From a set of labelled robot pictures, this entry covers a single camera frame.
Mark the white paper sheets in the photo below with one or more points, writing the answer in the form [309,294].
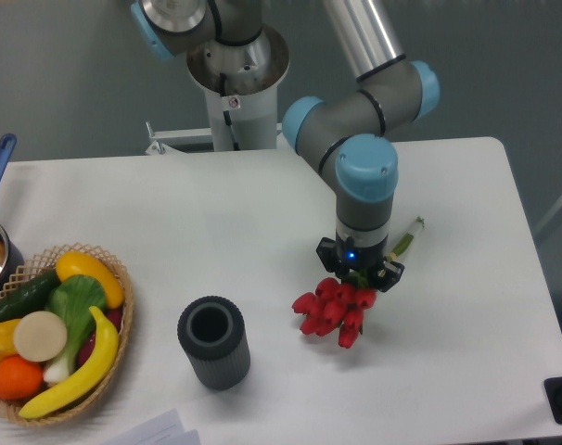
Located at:
[166,428]

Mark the yellow banana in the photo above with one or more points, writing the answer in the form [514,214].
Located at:
[85,378]

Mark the dark grey ribbed vase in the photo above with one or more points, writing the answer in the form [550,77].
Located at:
[212,333]

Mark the small yellow pepper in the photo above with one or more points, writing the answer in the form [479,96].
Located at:
[7,347]

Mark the beige round disc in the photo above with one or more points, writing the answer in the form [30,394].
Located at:
[40,336]

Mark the dark red vegetable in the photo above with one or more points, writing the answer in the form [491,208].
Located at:
[115,316]

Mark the woven wicker basket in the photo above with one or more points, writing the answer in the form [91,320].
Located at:
[39,264]

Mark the orange fruit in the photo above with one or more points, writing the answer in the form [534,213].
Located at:
[19,378]

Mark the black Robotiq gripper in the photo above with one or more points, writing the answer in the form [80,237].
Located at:
[343,255]

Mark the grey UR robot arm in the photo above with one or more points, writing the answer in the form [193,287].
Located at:
[238,61]

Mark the red tulip bouquet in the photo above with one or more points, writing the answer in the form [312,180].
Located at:
[340,303]

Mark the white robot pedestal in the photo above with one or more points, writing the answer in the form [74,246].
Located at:
[237,123]

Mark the dark green cucumber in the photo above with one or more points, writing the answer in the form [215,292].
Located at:
[30,297]

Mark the green bok choy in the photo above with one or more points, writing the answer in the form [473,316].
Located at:
[71,302]

